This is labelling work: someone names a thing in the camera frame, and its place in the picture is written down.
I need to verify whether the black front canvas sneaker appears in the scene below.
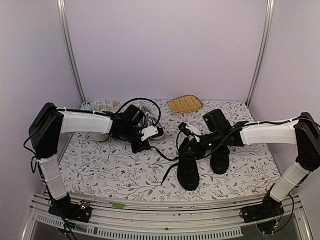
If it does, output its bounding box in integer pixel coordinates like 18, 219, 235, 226
151, 146, 200, 191

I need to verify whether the pale green small jar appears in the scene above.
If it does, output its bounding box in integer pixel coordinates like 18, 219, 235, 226
80, 101, 93, 111

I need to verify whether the aluminium front rail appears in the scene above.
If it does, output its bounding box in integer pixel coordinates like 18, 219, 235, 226
21, 193, 315, 240

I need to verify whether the floral tablecloth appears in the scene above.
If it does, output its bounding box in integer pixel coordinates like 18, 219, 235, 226
59, 100, 280, 202

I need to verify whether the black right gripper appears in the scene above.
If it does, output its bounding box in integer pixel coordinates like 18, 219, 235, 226
181, 129, 224, 160

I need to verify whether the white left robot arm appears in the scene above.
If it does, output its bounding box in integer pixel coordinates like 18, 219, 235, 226
27, 102, 159, 219

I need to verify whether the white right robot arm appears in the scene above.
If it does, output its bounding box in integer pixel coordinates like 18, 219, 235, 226
182, 109, 320, 223

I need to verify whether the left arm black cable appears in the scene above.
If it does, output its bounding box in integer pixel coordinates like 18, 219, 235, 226
116, 97, 162, 131

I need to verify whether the black canvas sneaker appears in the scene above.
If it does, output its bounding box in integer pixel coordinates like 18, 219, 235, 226
210, 146, 230, 175
151, 146, 200, 191

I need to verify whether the woven bamboo tray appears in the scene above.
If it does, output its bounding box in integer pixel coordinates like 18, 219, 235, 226
167, 94, 203, 114

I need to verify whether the aluminium frame post left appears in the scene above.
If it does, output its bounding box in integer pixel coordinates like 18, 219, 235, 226
56, 0, 86, 103

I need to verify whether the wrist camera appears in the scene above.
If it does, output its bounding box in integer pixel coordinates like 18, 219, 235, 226
140, 125, 164, 141
178, 122, 202, 143

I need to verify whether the beige sneaker right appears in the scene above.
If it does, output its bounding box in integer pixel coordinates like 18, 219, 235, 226
111, 101, 121, 112

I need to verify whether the aluminium frame post right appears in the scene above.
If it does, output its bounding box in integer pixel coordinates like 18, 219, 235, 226
245, 0, 275, 108

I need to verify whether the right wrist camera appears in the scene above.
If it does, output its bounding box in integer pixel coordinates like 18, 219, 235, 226
178, 122, 202, 143

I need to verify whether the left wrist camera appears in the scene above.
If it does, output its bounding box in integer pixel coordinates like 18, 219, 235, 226
140, 125, 164, 141

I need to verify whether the beige sneaker left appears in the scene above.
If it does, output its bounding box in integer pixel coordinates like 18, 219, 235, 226
91, 104, 109, 142

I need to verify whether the green tape piece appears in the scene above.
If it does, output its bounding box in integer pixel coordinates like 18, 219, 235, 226
109, 202, 125, 209

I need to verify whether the beige sneaker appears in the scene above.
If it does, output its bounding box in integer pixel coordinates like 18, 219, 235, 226
111, 101, 121, 112
91, 104, 109, 142

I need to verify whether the aluminium frame post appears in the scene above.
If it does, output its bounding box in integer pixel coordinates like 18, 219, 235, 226
245, 0, 275, 108
56, 0, 86, 103

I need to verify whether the grey sneaker right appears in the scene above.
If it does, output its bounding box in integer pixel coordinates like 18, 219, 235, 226
141, 105, 163, 130

